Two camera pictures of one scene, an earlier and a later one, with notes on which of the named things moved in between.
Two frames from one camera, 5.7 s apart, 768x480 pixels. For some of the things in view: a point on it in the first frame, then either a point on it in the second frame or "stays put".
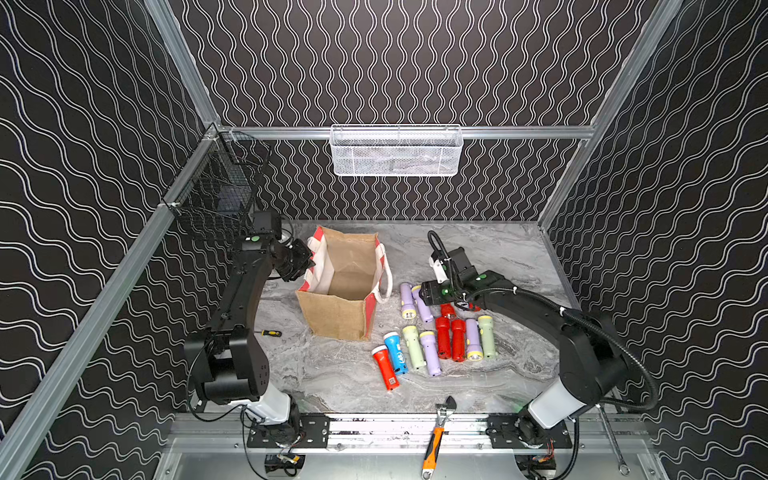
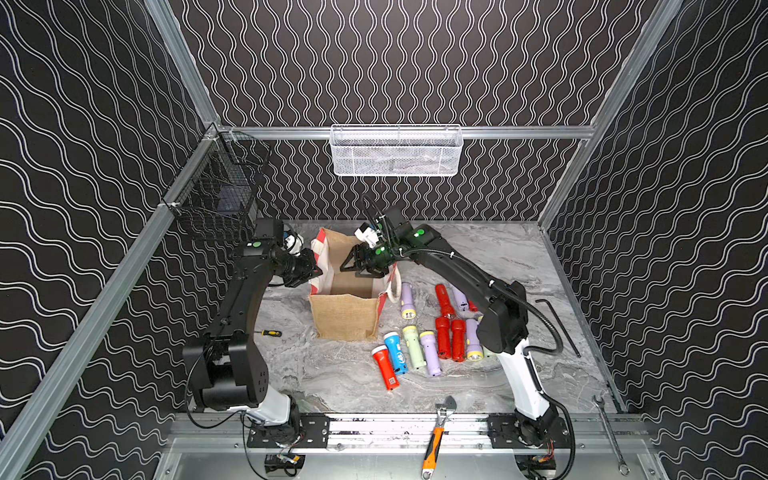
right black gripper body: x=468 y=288 → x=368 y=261
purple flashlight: x=473 y=341 stays put
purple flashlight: x=408 y=303 stays put
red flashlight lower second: x=458 y=330 stays put
